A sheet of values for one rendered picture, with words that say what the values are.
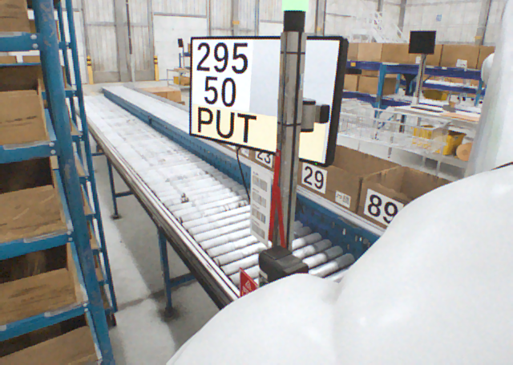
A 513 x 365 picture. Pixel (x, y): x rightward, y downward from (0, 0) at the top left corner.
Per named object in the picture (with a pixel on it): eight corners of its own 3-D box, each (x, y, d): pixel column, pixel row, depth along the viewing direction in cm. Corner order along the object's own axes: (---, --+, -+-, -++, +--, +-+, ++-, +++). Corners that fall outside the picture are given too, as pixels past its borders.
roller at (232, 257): (212, 260, 126) (214, 273, 126) (313, 225, 154) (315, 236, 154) (206, 258, 130) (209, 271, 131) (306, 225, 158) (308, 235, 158)
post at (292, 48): (255, 349, 99) (264, 32, 68) (268, 342, 102) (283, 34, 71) (279, 379, 90) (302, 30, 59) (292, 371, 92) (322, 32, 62)
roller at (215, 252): (206, 265, 132) (200, 260, 136) (304, 231, 159) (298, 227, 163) (205, 254, 131) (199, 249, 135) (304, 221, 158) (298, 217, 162)
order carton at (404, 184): (356, 215, 137) (361, 177, 131) (397, 200, 152) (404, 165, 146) (447, 262, 106) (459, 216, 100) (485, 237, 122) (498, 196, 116)
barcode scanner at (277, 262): (288, 314, 70) (287, 269, 67) (257, 288, 79) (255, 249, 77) (311, 302, 73) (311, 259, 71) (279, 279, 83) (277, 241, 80)
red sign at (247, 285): (239, 301, 102) (239, 267, 97) (241, 300, 102) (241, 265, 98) (268, 335, 89) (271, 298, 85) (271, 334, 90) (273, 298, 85)
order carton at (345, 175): (294, 184, 168) (296, 152, 162) (335, 173, 183) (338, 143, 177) (354, 215, 137) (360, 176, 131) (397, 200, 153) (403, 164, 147)
